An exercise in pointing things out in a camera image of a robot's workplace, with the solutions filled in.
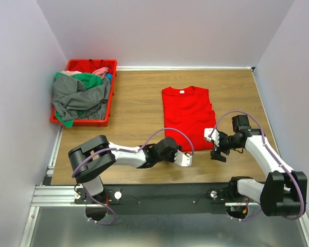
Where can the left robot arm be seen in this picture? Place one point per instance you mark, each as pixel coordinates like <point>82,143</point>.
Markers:
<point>95,156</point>

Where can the red plastic bin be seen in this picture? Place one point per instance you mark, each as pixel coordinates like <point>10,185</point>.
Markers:
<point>83,99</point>

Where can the red t shirt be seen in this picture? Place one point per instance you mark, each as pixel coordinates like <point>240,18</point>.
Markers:
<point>190,111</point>

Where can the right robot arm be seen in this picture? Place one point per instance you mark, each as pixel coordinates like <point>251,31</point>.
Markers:
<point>284,191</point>

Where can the grey t shirt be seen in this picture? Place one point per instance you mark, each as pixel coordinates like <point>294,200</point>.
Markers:
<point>77,95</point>

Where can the aluminium frame rail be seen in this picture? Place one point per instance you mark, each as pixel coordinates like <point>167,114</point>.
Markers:
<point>57,218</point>

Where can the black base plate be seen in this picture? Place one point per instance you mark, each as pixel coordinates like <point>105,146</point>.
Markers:
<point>171,198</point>

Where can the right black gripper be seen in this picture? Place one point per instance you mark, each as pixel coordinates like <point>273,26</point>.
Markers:
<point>216,154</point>

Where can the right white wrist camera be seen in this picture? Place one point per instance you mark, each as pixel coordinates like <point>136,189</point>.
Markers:
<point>212,135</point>

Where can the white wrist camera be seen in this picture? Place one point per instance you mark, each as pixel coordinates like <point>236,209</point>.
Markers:
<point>183,159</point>
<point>212,135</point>

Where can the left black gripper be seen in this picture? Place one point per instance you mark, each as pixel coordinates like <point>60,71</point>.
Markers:
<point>171,160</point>

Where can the pink t shirt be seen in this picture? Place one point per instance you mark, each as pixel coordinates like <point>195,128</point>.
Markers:
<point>99,72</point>

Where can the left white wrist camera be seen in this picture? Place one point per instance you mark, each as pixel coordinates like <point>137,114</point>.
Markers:
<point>183,159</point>

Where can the blue garment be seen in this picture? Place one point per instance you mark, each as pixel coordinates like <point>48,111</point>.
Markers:
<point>109,76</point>

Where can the green t shirt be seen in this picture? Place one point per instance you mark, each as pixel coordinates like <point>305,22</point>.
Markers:
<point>90,78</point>

